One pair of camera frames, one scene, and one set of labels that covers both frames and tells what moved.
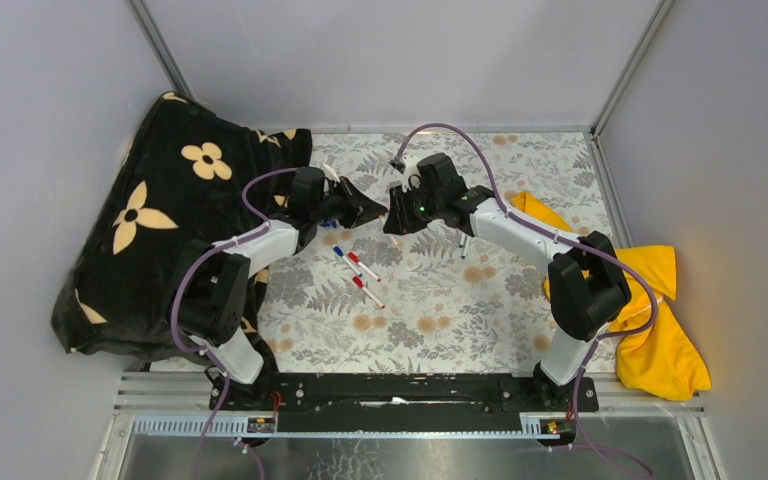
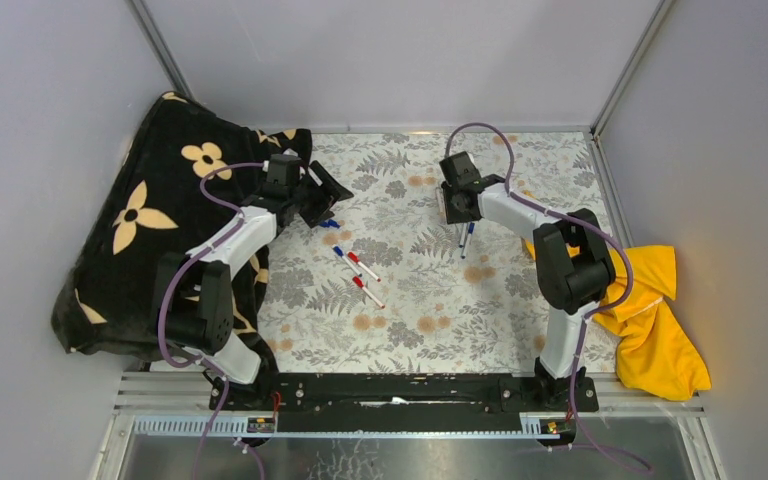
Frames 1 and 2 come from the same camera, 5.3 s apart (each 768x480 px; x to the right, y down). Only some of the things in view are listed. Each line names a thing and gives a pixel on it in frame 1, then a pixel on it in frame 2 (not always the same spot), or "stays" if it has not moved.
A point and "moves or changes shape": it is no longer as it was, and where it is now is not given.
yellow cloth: [655, 357] stays
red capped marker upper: [356, 259] stays
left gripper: [359, 208] → [328, 191]
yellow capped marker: [382, 217] moves or changes shape
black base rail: [402, 402] stays
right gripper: [399, 221] → [453, 217]
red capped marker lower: [359, 283] stays
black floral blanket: [181, 194] stays
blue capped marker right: [466, 245] stays
